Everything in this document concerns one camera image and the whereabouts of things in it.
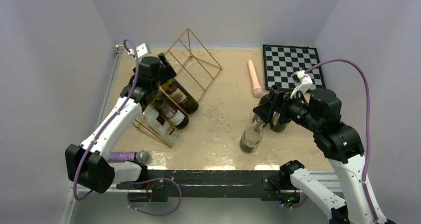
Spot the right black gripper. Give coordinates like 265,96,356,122
253,88,321,131

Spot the clear brown-tinted bottle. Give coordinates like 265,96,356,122
239,116,265,153

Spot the dark green wine bottle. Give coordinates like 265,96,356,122
151,91,189,129

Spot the clear glass liquor bottle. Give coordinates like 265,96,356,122
143,106,179,148

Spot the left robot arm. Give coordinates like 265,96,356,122
65,53,176,200

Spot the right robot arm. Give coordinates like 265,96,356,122
253,87,390,224

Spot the black white chessboard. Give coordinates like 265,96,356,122
262,44,320,91

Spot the purple glitter microphone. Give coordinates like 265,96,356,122
107,150,151,164

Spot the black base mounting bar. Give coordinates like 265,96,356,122
117,169,313,204

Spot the gold wire wine rack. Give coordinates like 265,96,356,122
132,28,222,147

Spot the pink cylindrical handle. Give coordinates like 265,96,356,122
247,60,263,98

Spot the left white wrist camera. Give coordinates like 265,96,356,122
128,43,152,61

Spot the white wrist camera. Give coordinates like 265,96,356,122
290,70,313,98
128,43,152,61

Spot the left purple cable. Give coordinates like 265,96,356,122
72,39,140,202

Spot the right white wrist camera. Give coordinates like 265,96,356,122
290,70,313,98

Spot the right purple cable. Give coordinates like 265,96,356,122
306,59,379,223

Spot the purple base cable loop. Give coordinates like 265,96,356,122
126,178,183,217

